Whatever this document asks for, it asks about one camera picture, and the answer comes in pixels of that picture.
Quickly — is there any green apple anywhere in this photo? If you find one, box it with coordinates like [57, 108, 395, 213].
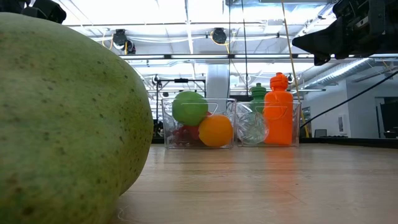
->
[172, 90, 209, 127]

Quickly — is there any green pear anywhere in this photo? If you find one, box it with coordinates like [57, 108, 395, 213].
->
[0, 12, 154, 224]

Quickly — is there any red grape bunch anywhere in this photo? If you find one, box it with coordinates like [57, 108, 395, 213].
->
[172, 126, 187, 146]

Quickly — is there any orange plastic bottle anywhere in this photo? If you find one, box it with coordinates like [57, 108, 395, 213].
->
[263, 72, 294, 146]

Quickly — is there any yellow hanging cable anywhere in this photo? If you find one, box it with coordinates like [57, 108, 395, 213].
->
[280, 0, 310, 138]

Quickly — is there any black hanging cable with coil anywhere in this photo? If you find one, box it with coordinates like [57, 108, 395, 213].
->
[241, 0, 249, 97]

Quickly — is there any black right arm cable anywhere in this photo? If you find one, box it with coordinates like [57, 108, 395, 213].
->
[299, 70, 398, 129]

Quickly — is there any black background gantry frame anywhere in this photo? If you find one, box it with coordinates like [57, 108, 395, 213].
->
[154, 77, 206, 138]

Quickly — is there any clear bottle with white cap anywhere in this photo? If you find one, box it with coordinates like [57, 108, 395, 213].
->
[236, 110, 270, 146]

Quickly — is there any clear plastic bin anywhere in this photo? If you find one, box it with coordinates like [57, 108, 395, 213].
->
[234, 101, 302, 147]
[161, 98, 237, 149]

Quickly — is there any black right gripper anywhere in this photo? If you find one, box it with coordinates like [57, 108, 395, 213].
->
[292, 0, 388, 66]

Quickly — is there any orange fruit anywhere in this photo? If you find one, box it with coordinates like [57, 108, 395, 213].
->
[198, 114, 234, 148]

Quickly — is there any white square pillar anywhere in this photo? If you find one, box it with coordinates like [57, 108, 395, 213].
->
[206, 63, 230, 101]

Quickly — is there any dark background equipment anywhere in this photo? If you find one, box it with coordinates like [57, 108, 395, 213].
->
[375, 96, 398, 139]

